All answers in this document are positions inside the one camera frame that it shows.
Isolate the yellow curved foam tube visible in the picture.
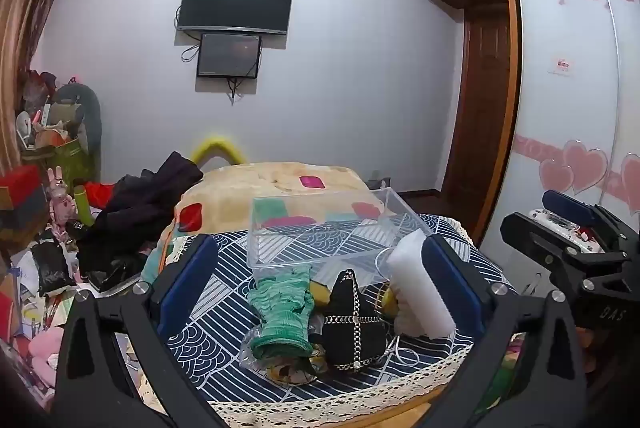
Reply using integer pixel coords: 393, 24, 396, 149
190, 134, 247, 169

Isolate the beige blanket with coloured patches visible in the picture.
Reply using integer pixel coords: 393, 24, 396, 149
140, 162, 387, 290

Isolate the white wardrobe with pink hearts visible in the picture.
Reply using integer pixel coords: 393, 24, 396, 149
479, 0, 640, 260

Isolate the yellow-green tube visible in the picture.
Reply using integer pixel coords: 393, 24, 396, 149
73, 185, 95, 227

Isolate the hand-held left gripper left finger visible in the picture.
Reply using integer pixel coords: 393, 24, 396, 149
54, 234, 221, 428

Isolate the blue patterned tablecloth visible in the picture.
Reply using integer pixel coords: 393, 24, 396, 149
164, 213, 522, 425

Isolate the pink bunny toy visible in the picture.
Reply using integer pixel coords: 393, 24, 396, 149
47, 166, 77, 230

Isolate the black wall television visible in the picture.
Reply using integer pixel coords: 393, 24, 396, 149
177, 0, 295, 35

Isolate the floral patterned cloth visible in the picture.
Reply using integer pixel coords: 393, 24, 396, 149
264, 342, 327, 385

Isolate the yellow soft toy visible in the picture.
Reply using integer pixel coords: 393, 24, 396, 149
311, 280, 401, 320

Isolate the black plastic bag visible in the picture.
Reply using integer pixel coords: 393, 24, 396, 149
30, 241, 77, 297

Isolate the black clothes pile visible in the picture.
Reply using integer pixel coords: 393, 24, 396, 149
75, 151, 205, 293

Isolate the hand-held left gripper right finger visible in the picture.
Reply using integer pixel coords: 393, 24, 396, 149
419, 235, 587, 428

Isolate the brown curtain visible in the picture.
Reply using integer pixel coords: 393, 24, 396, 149
0, 0, 90, 171

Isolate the brown wooden door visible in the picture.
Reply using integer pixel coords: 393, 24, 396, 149
441, 0, 512, 200

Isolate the grey plush toy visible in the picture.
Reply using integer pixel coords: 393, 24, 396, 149
54, 83, 104, 180

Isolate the white cord loop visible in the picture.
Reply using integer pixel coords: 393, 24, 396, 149
388, 339, 422, 367

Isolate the small wall monitor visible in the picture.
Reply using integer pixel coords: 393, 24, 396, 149
196, 33, 263, 80

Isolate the green paper bag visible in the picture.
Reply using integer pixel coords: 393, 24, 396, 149
46, 137, 94, 182

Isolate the red cloth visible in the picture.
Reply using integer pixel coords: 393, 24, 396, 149
82, 181, 119, 210

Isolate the white foam block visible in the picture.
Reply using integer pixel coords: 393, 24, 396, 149
387, 228, 457, 340

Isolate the red box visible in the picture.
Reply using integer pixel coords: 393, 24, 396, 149
0, 165, 49, 230

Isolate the green knitted sock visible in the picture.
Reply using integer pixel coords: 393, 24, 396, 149
246, 265, 317, 357

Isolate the clear plastic box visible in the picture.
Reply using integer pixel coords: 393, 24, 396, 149
247, 188, 437, 285

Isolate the black chain-trimmed bag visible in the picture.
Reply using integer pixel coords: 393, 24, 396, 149
319, 269, 397, 372

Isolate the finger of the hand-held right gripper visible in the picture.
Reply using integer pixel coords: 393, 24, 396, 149
500, 212, 584, 275
542, 189, 639, 240

